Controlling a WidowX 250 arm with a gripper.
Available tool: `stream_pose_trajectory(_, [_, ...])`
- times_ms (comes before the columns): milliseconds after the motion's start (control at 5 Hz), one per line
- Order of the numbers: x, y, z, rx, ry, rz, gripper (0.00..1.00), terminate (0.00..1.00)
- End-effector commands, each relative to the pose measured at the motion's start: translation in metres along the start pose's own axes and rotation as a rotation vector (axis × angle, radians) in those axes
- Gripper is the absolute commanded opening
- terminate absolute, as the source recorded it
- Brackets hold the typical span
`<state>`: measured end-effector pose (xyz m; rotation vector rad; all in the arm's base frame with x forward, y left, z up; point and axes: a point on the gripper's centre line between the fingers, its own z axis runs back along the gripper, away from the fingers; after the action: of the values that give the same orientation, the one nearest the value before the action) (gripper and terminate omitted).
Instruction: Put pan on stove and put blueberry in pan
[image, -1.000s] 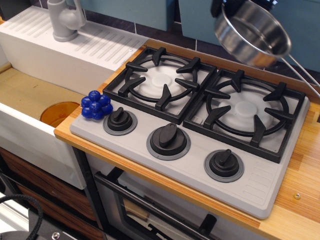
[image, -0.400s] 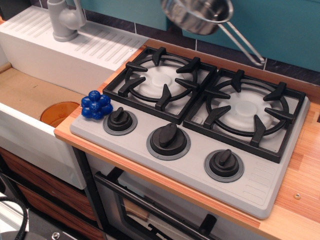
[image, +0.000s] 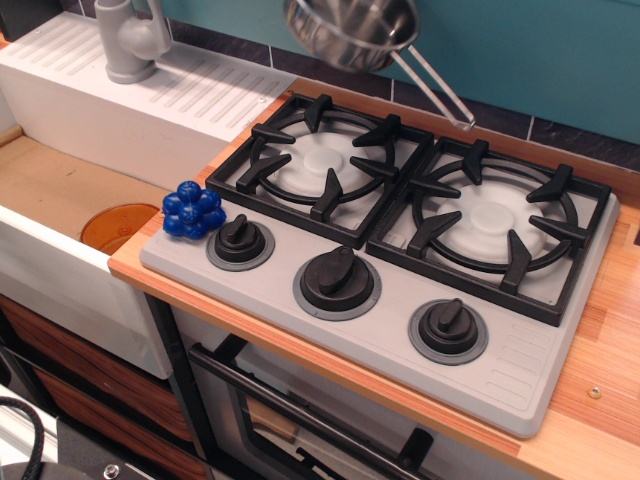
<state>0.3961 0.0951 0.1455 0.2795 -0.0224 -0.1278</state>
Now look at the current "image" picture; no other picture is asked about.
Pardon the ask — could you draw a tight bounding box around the black middle stove knob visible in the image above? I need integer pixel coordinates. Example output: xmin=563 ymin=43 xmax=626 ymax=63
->
xmin=293 ymin=246 xmax=382 ymax=322

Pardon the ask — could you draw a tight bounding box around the black stove knob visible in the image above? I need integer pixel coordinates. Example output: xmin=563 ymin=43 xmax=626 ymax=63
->
xmin=293 ymin=246 xmax=382 ymax=322
xmin=408 ymin=298 xmax=489 ymax=366
xmin=206 ymin=214 xmax=275 ymax=272

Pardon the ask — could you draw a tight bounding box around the black oven door handle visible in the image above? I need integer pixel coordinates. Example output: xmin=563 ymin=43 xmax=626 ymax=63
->
xmin=188 ymin=335 xmax=435 ymax=479

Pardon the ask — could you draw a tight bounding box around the black braided cable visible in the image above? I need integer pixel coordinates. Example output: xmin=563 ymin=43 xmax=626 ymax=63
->
xmin=0 ymin=396 xmax=47 ymax=480

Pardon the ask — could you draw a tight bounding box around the black burner grate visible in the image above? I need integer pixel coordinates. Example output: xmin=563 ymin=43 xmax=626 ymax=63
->
xmin=206 ymin=94 xmax=434 ymax=249
xmin=366 ymin=138 xmax=619 ymax=327

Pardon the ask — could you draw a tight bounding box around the stainless steel pan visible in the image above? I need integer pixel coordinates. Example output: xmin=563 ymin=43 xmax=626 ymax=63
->
xmin=283 ymin=0 xmax=476 ymax=131

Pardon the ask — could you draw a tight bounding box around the black right stove knob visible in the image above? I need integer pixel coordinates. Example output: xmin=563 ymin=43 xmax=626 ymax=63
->
xmin=408 ymin=298 xmax=489 ymax=366

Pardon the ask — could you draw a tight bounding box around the black left stove knob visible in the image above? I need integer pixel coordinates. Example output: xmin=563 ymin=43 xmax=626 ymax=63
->
xmin=206 ymin=214 xmax=275 ymax=272

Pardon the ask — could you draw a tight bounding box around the grey toy faucet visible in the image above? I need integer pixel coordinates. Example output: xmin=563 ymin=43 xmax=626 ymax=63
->
xmin=94 ymin=0 xmax=172 ymax=84

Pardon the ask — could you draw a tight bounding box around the oven door with window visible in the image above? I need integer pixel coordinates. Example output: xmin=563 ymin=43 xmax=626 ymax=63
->
xmin=188 ymin=335 xmax=527 ymax=479

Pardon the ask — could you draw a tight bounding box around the orange plastic plate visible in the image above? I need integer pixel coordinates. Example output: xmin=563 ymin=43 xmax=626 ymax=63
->
xmin=80 ymin=203 xmax=159 ymax=255

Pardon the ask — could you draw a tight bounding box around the black left burner grate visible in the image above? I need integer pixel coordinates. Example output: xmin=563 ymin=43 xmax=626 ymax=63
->
xmin=206 ymin=94 xmax=434 ymax=249

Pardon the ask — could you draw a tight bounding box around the white toy sink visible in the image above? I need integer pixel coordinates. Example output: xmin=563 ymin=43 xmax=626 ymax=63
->
xmin=1 ymin=13 xmax=293 ymax=379

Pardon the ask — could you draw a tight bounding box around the blue toy blueberry cluster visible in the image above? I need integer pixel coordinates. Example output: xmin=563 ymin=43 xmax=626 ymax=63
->
xmin=161 ymin=180 xmax=226 ymax=240

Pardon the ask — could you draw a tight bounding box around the black right burner grate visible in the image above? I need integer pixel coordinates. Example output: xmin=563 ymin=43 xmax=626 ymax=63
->
xmin=366 ymin=138 xmax=619 ymax=327

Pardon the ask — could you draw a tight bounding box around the grey toy stove top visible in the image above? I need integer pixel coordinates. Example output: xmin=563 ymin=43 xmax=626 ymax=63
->
xmin=138 ymin=94 xmax=621 ymax=440

